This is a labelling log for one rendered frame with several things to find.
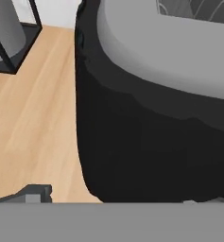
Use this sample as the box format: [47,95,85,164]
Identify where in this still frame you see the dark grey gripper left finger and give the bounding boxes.
[0,183,53,204]

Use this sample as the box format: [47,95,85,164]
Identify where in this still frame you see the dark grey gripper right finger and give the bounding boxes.
[182,199,224,204]

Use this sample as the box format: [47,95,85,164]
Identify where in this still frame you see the black and grey toaster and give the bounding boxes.
[74,0,224,204]

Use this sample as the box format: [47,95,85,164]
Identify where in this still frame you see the black wire stand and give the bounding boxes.
[0,0,43,76]

